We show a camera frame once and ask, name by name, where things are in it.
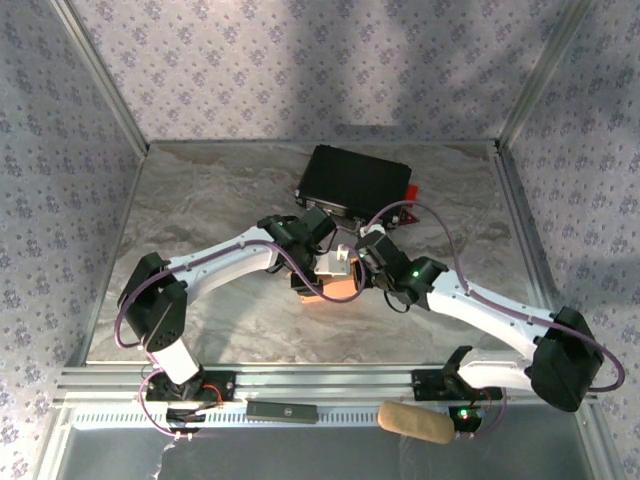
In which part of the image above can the orange paper box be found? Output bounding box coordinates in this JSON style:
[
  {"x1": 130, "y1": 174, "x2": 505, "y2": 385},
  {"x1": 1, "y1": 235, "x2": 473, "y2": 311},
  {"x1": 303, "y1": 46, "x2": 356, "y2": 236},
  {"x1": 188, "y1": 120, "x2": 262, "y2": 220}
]
[{"x1": 298, "y1": 259, "x2": 365, "y2": 306}]

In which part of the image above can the black hard case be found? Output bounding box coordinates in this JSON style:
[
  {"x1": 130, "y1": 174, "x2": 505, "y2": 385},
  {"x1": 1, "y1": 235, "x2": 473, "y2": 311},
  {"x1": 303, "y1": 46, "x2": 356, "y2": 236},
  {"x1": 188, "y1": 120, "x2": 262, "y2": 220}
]
[{"x1": 294, "y1": 143, "x2": 414, "y2": 231}]

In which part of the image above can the flat black rectangular device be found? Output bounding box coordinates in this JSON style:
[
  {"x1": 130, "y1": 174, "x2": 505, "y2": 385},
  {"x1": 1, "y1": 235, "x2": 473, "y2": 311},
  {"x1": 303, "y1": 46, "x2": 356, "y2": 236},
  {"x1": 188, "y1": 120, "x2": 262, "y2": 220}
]
[{"x1": 245, "y1": 399, "x2": 319, "y2": 425}]

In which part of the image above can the tan foam roll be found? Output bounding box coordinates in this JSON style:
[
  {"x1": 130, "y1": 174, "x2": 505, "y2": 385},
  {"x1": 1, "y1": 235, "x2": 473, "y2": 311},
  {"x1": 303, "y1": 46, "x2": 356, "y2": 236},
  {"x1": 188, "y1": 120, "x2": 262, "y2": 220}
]
[{"x1": 377, "y1": 400, "x2": 456, "y2": 445}]

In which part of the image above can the grey metal sheet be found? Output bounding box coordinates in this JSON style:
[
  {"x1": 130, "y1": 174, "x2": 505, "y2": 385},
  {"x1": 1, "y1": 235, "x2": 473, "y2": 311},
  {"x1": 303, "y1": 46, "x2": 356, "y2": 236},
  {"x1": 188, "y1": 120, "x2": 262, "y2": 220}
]
[{"x1": 37, "y1": 407, "x2": 619, "y2": 480}]

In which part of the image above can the black left connector board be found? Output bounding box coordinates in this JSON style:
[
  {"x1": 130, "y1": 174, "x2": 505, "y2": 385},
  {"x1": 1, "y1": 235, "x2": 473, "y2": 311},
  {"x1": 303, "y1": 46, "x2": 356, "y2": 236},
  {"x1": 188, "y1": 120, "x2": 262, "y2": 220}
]
[{"x1": 166, "y1": 407, "x2": 206, "y2": 434}]

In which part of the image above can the right circuit board green light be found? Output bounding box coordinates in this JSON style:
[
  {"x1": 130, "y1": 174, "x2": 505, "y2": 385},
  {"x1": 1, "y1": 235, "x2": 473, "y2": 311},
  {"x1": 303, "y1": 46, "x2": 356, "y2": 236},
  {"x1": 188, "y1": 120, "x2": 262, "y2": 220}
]
[{"x1": 448, "y1": 405, "x2": 484, "y2": 434}]

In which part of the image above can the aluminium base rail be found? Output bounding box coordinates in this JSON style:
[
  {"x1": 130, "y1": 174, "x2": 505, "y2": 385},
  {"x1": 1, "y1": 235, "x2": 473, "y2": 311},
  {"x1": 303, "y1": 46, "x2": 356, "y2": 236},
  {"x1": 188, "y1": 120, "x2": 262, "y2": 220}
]
[{"x1": 52, "y1": 364, "x2": 599, "y2": 407}]

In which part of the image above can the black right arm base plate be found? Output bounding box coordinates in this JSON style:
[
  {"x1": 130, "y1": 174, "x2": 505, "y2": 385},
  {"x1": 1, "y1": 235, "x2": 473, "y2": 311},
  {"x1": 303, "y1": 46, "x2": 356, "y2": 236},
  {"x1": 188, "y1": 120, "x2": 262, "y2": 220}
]
[{"x1": 410, "y1": 368, "x2": 504, "y2": 402}]

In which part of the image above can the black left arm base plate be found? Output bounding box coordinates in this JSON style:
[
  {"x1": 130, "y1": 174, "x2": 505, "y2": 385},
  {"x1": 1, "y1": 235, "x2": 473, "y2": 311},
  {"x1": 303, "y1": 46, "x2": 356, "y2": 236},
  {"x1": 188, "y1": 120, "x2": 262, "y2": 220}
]
[{"x1": 144, "y1": 369, "x2": 237, "y2": 404}]

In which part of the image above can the white slotted cable duct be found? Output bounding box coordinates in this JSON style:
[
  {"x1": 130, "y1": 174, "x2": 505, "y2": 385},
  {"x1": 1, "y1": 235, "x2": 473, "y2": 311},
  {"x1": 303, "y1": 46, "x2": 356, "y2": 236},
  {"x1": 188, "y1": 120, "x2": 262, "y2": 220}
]
[{"x1": 72, "y1": 403, "x2": 454, "y2": 429}]

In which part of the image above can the aluminium side rail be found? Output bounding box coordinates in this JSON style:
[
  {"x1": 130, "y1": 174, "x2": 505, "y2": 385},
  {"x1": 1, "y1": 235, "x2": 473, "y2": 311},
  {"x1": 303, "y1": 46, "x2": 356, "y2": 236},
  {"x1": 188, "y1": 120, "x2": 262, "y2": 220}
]
[
  {"x1": 67, "y1": 142, "x2": 151, "y2": 369},
  {"x1": 492, "y1": 142, "x2": 586, "y2": 366}
]

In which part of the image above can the aluminium corner post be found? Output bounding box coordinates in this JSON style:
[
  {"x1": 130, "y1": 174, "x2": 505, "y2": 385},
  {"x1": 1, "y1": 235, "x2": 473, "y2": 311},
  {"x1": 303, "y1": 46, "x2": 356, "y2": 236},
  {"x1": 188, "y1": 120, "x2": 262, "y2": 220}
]
[
  {"x1": 49, "y1": 0, "x2": 151, "y2": 154},
  {"x1": 496, "y1": 0, "x2": 600, "y2": 151}
]

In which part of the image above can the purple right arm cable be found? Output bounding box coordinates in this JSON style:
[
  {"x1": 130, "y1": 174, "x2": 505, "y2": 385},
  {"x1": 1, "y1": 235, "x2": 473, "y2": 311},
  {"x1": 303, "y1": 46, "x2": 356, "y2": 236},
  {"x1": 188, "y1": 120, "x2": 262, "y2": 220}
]
[{"x1": 364, "y1": 201, "x2": 626, "y2": 441}]

